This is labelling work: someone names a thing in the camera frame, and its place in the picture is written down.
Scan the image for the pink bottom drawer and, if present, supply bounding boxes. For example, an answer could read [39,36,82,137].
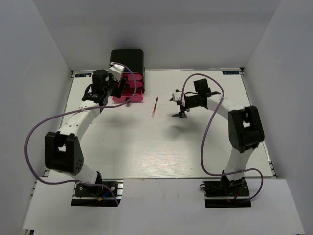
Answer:
[112,89,144,103]

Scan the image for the pink drawer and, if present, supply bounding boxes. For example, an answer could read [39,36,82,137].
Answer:
[126,81,144,88]
[122,73,143,81]
[112,89,144,103]

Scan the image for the pink top drawer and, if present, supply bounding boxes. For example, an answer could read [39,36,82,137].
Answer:
[122,73,143,81]

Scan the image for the red pen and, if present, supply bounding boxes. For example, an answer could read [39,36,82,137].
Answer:
[151,96,159,118]

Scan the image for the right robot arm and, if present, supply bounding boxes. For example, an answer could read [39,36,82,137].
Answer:
[170,79,265,195]

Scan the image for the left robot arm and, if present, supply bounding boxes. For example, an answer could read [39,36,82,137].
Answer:
[45,64,127,195]

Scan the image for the black drawer cabinet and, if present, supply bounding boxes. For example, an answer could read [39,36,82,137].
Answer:
[110,48,145,93]

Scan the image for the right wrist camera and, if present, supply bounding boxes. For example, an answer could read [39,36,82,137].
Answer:
[170,91,182,103]

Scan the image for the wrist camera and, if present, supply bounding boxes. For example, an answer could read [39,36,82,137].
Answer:
[108,62,125,82]
[170,91,182,103]

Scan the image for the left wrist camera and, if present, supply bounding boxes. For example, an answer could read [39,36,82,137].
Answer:
[108,62,125,82]

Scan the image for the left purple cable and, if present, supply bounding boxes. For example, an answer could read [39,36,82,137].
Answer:
[25,63,137,206]

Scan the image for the purple cable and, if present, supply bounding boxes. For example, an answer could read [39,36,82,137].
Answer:
[25,63,137,206]
[182,73,264,202]

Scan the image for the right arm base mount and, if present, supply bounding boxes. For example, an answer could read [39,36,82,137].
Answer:
[199,180,251,209]

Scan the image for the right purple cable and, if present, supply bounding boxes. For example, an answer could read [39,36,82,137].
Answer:
[182,73,264,202]

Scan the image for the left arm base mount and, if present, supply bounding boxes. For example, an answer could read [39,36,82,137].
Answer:
[71,179,124,207]

